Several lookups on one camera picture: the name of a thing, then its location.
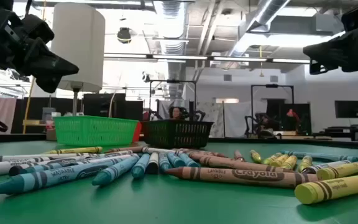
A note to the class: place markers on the yellow slanted pole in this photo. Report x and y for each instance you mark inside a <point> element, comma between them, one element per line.
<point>26,115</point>

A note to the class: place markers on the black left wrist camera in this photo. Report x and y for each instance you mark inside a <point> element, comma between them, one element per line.
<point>37,31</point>

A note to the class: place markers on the long ceiling light strip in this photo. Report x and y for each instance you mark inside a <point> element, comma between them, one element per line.
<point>179,57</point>

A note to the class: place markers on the black ceiling dome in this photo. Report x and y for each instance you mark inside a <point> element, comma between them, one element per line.
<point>124,35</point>

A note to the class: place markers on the white crayon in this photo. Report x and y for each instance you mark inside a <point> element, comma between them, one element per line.
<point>160,150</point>

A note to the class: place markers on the black monitor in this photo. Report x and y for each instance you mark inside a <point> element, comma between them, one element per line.
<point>348,109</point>

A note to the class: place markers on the black background robot arm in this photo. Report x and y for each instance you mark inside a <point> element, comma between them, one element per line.
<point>259,124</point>

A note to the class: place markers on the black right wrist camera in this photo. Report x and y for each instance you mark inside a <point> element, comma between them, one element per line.
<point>356,17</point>

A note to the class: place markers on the red desk lamp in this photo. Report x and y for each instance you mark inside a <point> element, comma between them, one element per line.
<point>292,114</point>

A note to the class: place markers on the green plastic basket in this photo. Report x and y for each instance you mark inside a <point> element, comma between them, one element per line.
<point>95,130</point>

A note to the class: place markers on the person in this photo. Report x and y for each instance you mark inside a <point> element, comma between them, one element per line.
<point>176,112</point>

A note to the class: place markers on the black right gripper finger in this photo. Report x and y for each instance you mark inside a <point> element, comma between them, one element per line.
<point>328,66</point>
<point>337,48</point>

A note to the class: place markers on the black plastic basket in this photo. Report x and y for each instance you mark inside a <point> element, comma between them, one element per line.
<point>176,133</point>

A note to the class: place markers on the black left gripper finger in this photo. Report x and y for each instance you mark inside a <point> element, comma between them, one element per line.
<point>51,63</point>
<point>48,83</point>

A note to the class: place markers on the silver ceiling duct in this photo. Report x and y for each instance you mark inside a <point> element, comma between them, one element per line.
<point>172,31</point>
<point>259,18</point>

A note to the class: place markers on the black partition panels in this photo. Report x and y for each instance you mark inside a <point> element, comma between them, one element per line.
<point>120,109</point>

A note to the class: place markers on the red plastic basket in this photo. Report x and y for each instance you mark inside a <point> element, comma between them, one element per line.
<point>137,132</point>

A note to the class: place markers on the patterned white curtain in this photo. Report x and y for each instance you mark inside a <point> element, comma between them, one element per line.
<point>210,118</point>

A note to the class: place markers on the grey storage box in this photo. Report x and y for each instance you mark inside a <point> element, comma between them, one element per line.
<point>48,113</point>

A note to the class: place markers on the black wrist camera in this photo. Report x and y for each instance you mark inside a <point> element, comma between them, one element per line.
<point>356,17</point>
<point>37,31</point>

